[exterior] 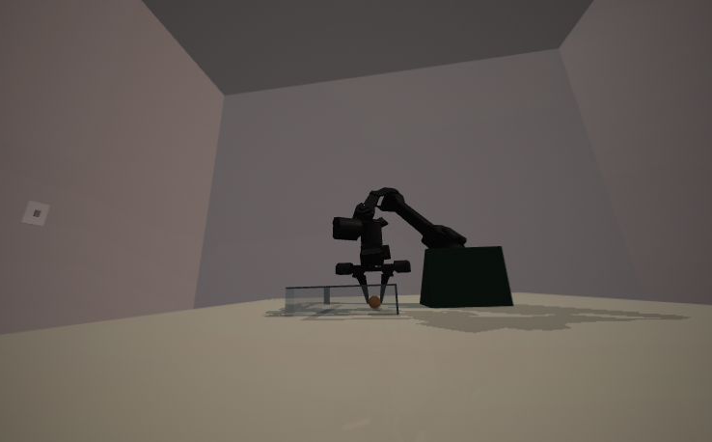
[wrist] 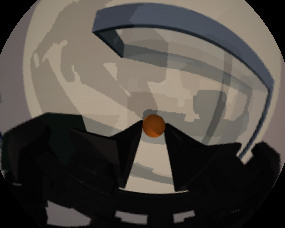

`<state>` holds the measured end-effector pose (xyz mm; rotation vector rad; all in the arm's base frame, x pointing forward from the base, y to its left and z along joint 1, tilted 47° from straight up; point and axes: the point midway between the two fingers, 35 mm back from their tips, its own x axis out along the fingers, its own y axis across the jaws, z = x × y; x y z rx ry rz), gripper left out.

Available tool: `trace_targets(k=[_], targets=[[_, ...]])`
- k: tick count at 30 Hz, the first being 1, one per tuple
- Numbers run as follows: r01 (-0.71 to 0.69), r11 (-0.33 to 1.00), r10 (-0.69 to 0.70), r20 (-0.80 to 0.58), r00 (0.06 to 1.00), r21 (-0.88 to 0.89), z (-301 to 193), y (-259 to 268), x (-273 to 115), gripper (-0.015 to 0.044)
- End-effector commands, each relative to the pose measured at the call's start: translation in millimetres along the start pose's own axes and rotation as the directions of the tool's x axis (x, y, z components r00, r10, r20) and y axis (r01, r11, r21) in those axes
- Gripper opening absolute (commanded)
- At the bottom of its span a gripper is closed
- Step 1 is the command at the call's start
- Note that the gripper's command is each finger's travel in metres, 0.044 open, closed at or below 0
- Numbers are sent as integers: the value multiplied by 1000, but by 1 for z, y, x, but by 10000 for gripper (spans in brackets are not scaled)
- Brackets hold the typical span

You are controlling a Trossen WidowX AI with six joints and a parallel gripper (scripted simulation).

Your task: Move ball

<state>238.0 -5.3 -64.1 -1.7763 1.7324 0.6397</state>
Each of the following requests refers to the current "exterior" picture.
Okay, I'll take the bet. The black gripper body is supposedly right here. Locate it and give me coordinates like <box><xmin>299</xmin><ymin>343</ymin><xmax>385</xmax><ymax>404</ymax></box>
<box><xmin>336</xmin><ymin>239</ymin><xmax>411</xmax><ymax>275</ymax></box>

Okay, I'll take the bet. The low clear glass wall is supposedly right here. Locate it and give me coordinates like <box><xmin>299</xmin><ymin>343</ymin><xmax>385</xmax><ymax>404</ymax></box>
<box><xmin>285</xmin><ymin>286</ymin><xmax>397</xmax><ymax>317</ymax></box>

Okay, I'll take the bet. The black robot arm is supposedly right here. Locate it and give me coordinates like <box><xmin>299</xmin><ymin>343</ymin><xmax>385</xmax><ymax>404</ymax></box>
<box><xmin>333</xmin><ymin>187</ymin><xmax>467</xmax><ymax>268</ymax></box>

